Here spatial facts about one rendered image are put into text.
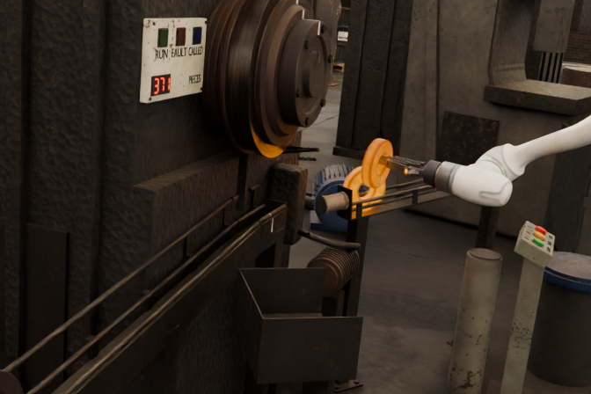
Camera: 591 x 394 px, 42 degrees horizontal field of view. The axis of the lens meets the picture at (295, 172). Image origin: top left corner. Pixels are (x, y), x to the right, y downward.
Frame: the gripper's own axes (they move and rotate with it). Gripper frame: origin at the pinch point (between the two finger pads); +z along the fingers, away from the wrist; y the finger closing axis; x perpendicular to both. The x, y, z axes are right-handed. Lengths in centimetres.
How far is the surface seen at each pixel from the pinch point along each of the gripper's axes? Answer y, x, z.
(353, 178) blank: 4.6, -10.0, 9.7
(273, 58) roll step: -55, 31, 8
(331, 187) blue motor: 145, -59, 89
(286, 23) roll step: -49, 40, 9
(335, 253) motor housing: -8.3, -31.4, 5.2
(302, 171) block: -18.1, -5.5, 16.0
